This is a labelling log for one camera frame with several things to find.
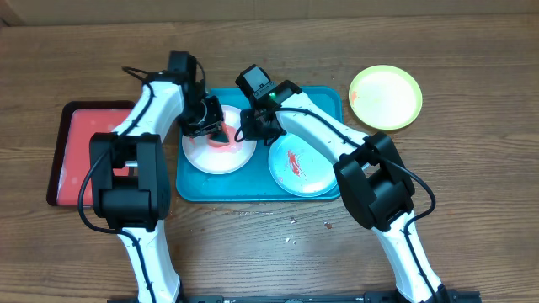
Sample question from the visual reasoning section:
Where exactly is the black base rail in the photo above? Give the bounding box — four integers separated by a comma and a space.
107, 290, 483, 303

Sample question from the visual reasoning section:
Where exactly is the light blue plate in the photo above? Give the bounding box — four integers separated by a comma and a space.
268, 134, 340, 200

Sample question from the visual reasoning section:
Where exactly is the yellow-green plate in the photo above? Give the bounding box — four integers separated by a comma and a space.
349, 65, 423, 130

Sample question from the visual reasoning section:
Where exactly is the blue plastic tray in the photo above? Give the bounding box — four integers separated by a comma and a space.
175, 86, 344, 204

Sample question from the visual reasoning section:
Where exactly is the orange green sponge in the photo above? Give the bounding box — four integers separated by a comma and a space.
207, 122, 230, 148

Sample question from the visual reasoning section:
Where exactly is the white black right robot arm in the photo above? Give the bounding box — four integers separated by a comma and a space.
235, 65, 451, 302

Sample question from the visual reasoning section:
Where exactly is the white plate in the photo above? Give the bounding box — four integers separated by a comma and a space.
180, 105, 257, 174

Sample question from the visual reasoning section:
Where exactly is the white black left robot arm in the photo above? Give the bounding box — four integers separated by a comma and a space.
77, 51, 229, 302

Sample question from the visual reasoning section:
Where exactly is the dark red water tray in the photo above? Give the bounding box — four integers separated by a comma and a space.
46, 101, 134, 207

